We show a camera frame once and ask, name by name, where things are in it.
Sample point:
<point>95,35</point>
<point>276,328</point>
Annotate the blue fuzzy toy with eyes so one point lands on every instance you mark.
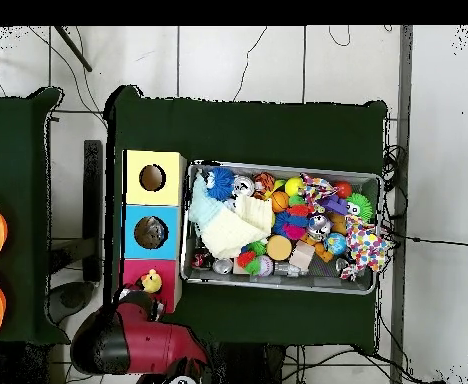
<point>220,184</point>

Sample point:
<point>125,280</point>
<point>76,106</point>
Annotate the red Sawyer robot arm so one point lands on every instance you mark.
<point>150,344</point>

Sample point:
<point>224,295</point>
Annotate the blue orange spiky ball toy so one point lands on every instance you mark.
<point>292,224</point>

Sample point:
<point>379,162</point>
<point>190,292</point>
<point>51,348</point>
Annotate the mint waffle cloth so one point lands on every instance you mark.
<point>200,208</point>

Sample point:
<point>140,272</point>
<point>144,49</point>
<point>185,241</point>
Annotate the blue green globe ball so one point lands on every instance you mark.
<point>335,244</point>

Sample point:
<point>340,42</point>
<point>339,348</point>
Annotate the silver drink can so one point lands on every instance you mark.
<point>244,186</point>

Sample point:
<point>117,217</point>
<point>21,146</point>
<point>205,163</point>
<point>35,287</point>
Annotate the black tripod leg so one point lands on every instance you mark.
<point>74,50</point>

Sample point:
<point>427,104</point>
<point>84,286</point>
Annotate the cream waffle cloth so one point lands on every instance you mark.
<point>230,236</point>

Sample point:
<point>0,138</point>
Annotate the wooden box with three holes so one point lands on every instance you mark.
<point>170,192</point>

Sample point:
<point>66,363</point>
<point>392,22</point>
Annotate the black upright panel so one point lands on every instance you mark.
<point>92,200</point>

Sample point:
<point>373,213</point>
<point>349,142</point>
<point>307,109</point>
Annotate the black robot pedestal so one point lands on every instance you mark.
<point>246,368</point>

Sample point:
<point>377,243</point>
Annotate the dark green table cloth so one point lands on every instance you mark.
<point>238,128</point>
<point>18,160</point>

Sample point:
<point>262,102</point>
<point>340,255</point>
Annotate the green fuzzy toy with eyes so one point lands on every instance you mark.
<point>362,204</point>

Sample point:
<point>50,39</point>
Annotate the orange toy basketball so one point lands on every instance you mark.
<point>280,202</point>

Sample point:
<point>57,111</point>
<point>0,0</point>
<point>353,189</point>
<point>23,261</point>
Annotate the orange round sponge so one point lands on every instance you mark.
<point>278,248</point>

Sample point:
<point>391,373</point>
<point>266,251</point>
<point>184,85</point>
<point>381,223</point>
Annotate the colourful spotted cloth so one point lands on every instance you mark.
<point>368,244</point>

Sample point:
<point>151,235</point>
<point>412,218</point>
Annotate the grey round stand base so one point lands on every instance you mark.
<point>72,300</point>

